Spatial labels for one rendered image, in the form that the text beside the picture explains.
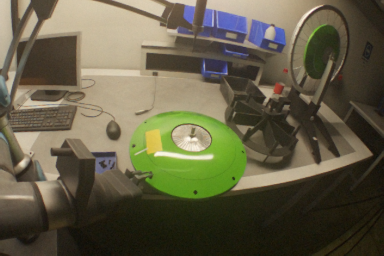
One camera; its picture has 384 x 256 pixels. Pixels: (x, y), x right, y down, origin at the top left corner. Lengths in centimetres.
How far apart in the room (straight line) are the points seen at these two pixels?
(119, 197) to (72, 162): 10
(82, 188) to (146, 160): 22
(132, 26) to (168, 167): 102
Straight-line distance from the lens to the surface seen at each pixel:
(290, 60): 84
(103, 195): 25
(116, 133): 67
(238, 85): 115
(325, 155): 102
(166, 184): 37
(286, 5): 151
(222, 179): 40
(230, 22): 127
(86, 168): 20
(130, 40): 126
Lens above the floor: 138
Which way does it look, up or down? 34 degrees down
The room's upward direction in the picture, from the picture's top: 11 degrees clockwise
